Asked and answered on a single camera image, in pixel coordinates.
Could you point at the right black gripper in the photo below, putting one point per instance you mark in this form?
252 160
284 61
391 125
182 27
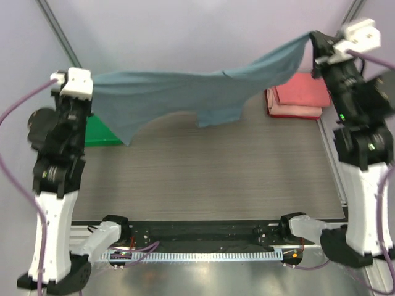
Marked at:
323 49

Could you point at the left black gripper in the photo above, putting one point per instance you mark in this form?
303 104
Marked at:
60 99

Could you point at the blue grey t shirt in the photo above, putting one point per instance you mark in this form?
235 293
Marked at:
127 101

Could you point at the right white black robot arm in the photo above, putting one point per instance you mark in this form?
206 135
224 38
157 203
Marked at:
365 148

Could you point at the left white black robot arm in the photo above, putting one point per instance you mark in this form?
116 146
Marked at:
56 267

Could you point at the green plastic tray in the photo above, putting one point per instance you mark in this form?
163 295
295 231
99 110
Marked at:
98 134

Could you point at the light pink folded shirt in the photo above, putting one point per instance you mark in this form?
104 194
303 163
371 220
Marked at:
293 109

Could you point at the top coral folded shirt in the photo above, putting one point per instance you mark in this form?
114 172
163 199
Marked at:
303 90

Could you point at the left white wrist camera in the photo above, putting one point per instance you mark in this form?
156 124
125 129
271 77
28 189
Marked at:
76 83

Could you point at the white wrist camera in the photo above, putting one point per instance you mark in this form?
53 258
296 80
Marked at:
76 83
360 36

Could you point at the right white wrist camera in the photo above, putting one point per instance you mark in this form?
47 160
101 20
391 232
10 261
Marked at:
360 36

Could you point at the right aluminium corner post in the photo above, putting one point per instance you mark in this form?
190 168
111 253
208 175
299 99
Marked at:
353 11

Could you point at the aluminium corner post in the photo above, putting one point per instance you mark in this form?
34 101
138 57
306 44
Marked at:
58 32
353 11

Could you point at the left aluminium corner post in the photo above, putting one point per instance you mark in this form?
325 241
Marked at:
58 32

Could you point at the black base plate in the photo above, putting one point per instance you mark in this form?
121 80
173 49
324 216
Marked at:
240 236

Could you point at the white slotted cable duct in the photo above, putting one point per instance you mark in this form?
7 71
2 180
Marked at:
156 257

